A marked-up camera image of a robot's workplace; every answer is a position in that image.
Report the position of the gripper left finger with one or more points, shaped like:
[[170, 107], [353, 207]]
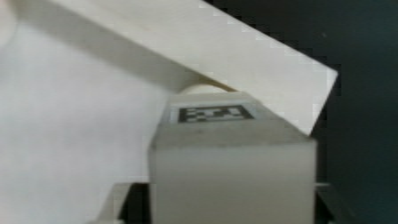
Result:
[[127, 205]]

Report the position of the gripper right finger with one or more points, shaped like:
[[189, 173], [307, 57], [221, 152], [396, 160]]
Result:
[[332, 210]]

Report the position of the white leg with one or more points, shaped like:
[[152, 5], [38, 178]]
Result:
[[232, 164]]

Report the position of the white square tabletop tray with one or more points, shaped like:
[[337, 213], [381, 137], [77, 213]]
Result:
[[101, 57]]

